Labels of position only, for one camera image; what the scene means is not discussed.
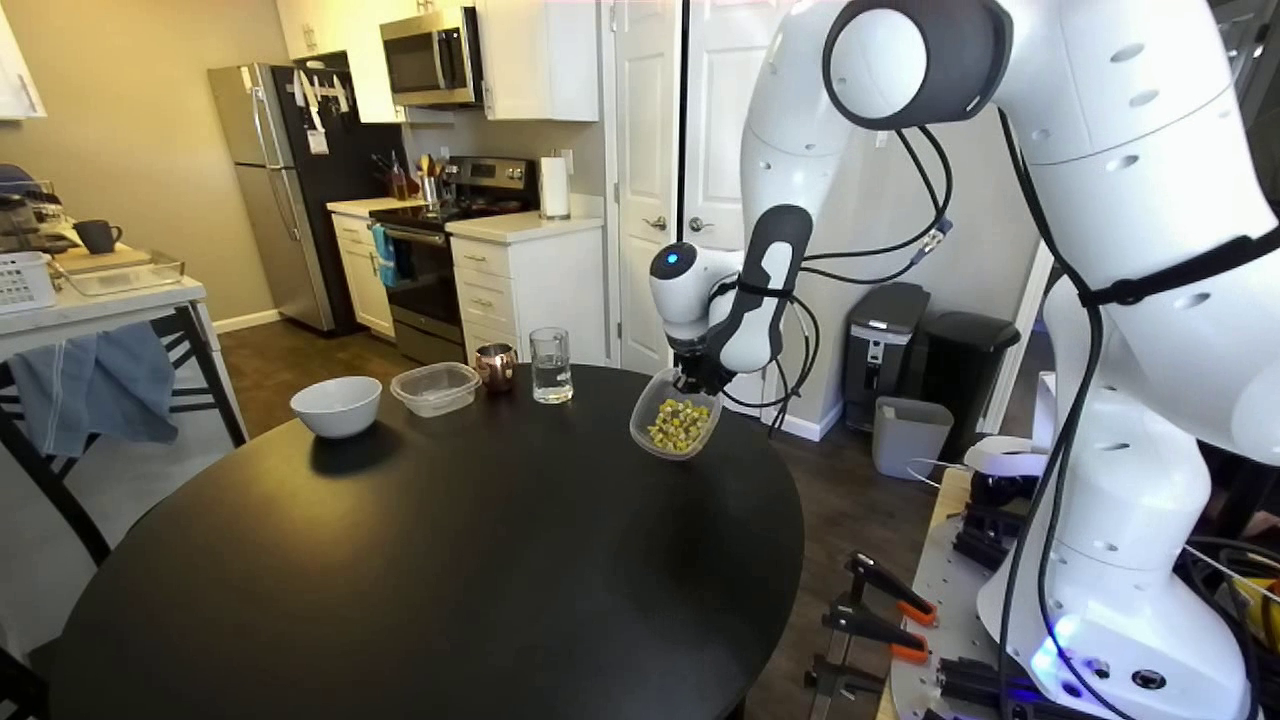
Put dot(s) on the white interior door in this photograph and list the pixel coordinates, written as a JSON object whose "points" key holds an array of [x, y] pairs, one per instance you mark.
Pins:
{"points": [[677, 95]]}

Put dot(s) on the stainless steel microwave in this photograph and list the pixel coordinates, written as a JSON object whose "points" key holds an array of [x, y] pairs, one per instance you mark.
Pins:
{"points": [[432, 59]]}

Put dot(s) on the white ceramic bowl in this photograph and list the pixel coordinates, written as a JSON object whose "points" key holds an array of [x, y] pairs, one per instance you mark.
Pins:
{"points": [[342, 405]]}

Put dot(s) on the black coffee mug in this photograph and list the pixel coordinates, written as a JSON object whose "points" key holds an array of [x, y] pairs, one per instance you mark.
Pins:
{"points": [[99, 235]]}

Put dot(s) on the small grey waste bin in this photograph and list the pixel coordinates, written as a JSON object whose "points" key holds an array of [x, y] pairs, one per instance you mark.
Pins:
{"points": [[909, 438]]}

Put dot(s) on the clear plastic sweets container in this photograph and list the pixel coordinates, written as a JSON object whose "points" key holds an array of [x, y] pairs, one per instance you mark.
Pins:
{"points": [[646, 405]]}

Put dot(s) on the white kitchen counter cabinet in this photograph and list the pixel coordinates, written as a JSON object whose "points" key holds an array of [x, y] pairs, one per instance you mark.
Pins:
{"points": [[514, 272]]}

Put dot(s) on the black tall trash can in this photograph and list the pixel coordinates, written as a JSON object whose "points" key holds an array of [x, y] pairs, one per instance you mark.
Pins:
{"points": [[878, 339]]}

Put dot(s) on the black kitchen stove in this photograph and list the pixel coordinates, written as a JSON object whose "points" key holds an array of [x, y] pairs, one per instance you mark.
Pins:
{"points": [[419, 249]]}

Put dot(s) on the blue cloth on chair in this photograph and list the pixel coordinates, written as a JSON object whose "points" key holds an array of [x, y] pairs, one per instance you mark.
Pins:
{"points": [[99, 386]]}

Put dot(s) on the small dark candle jar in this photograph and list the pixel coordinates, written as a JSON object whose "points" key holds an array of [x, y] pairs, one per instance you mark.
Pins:
{"points": [[497, 368]]}

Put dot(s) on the yellow green sweets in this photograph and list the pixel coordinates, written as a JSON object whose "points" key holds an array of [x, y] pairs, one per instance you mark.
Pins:
{"points": [[677, 426]]}

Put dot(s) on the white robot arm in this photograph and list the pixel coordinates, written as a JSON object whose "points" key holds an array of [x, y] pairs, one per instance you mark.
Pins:
{"points": [[1166, 318]]}

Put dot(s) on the black chair with blue cloth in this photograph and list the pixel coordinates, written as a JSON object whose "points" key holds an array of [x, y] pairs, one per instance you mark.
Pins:
{"points": [[194, 391]]}

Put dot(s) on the black trash bin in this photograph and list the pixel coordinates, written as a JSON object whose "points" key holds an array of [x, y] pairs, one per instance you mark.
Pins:
{"points": [[963, 358]]}

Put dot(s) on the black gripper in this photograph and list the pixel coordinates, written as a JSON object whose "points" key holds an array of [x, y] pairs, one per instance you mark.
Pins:
{"points": [[722, 352]]}

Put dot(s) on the empty clear plastic container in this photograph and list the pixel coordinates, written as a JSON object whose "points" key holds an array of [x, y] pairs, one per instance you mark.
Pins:
{"points": [[432, 391]]}

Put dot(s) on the round black table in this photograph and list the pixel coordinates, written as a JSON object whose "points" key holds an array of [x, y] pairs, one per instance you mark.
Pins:
{"points": [[502, 560]]}

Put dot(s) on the black orange clamp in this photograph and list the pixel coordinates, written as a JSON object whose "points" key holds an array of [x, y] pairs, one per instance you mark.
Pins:
{"points": [[868, 624], [875, 572]]}

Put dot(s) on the clear glass measuring jug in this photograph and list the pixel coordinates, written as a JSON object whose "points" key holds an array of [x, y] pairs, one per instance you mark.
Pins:
{"points": [[550, 364]]}

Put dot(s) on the stainless steel refrigerator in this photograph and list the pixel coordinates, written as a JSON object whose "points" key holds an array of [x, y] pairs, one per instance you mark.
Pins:
{"points": [[299, 143]]}

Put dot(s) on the white upper kitchen cabinets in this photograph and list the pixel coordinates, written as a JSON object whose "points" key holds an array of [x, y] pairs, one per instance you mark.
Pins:
{"points": [[504, 59]]}

